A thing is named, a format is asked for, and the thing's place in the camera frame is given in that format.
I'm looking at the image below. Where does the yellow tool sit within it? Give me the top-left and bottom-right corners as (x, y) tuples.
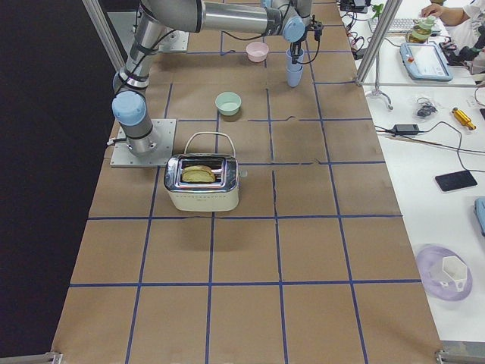
(452, 107), (477, 130)

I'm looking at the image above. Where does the purple plate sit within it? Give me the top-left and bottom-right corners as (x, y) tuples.
(416, 245), (473, 301)

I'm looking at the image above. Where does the pink bowl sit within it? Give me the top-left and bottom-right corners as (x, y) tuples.
(246, 42), (269, 63)

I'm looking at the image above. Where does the white keyboard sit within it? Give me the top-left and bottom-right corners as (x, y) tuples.
(367, 17), (423, 33)

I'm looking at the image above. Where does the black smartphone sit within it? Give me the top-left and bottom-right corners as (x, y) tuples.
(434, 170), (477, 192)

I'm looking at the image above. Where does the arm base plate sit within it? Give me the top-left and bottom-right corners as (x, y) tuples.
(110, 119), (177, 168)
(158, 30), (189, 53)

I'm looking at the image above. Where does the aluminium frame post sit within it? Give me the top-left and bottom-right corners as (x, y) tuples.
(82, 0), (126, 71)
(355, 0), (402, 86)

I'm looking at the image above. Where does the teach pendant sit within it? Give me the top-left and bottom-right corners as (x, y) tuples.
(399, 42), (453, 82)

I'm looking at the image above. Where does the bread slice in toaster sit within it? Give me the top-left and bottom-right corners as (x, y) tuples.
(181, 165), (216, 184)

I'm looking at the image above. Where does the mint green bowl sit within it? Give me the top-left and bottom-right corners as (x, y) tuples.
(214, 92), (242, 116)

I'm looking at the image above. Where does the white hexagonal cup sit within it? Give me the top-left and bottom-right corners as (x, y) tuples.
(438, 256), (468, 292)

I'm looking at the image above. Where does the blue cup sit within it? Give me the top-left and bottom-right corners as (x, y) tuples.
(286, 64), (303, 87)
(286, 49), (305, 72)

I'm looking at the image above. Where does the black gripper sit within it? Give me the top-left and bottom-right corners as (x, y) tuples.
(290, 21), (324, 63)

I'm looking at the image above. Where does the metal rod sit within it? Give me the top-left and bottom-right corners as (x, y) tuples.
(365, 52), (394, 111)

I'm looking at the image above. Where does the left aluminium frame post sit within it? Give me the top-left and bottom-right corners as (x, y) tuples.
(82, 0), (126, 71)

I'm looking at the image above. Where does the black power adapter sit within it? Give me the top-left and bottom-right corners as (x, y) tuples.
(391, 124), (421, 136)

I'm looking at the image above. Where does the person's hand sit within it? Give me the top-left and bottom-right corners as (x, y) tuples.
(421, 3), (446, 17)

